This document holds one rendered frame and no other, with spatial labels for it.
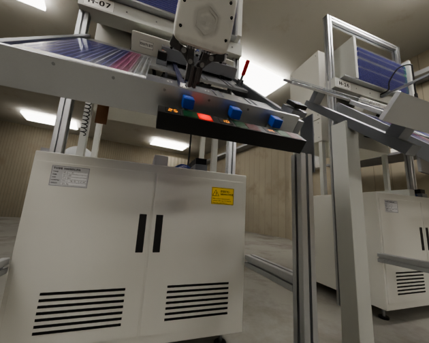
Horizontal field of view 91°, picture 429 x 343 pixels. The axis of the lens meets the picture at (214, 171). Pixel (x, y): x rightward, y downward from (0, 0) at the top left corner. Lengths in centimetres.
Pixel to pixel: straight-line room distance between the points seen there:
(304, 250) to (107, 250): 56
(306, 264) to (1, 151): 866
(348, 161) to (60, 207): 92
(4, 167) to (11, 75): 818
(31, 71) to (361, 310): 101
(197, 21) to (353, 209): 69
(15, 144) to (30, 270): 807
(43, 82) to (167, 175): 42
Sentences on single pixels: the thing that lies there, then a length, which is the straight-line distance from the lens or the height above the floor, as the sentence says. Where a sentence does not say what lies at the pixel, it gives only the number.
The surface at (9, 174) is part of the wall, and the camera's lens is 865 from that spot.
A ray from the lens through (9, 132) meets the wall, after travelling 891.
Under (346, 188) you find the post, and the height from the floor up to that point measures 57.
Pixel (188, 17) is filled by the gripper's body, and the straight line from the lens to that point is 43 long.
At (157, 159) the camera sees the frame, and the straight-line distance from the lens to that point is 80.
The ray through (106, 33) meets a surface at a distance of 140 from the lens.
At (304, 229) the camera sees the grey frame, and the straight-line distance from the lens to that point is 59.
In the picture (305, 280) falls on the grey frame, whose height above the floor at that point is 32.
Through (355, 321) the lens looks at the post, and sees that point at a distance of 87.
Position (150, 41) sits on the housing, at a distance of 115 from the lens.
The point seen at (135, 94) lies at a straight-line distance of 50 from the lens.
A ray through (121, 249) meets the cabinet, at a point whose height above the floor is 34.
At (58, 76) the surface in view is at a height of 70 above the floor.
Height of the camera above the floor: 47
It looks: 11 degrees up
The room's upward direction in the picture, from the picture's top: 3 degrees clockwise
